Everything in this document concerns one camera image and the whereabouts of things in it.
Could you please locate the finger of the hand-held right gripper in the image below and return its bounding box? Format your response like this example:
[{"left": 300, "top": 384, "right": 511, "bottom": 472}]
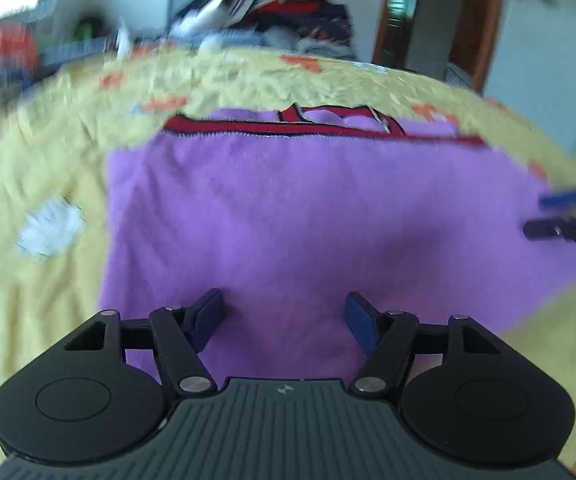
[
  {"left": 523, "top": 216, "right": 576, "bottom": 252},
  {"left": 539, "top": 186, "right": 576, "bottom": 212}
]

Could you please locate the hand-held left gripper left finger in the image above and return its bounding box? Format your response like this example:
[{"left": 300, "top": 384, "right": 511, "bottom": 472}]
[{"left": 65, "top": 288, "right": 223, "bottom": 400}]

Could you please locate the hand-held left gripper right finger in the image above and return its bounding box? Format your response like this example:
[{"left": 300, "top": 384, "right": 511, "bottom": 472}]
[{"left": 345, "top": 291, "right": 501, "bottom": 401}]

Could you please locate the purple knit sweater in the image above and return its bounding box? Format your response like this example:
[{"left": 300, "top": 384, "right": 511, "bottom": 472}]
[{"left": 98, "top": 102, "right": 576, "bottom": 386}]

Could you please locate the pile of clothes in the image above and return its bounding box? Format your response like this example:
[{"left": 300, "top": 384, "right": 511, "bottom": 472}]
[{"left": 168, "top": 0, "right": 359, "bottom": 60}]

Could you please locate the yellow floral bedspread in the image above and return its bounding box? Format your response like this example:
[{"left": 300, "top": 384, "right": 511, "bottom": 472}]
[{"left": 0, "top": 42, "right": 576, "bottom": 480}]

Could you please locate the blue quilt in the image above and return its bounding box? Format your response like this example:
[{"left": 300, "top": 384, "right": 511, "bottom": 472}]
[{"left": 42, "top": 37, "right": 114, "bottom": 67}]

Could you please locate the orange plastic bag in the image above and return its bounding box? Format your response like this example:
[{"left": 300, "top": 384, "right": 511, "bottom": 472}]
[{"left": 0, "top": 24, "right": 39, "bottom": 72}]

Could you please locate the wooden door frame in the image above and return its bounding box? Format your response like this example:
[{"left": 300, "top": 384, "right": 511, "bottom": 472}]
[{"left": 372, "top": 0, "right": 510, "bottom": 95}]

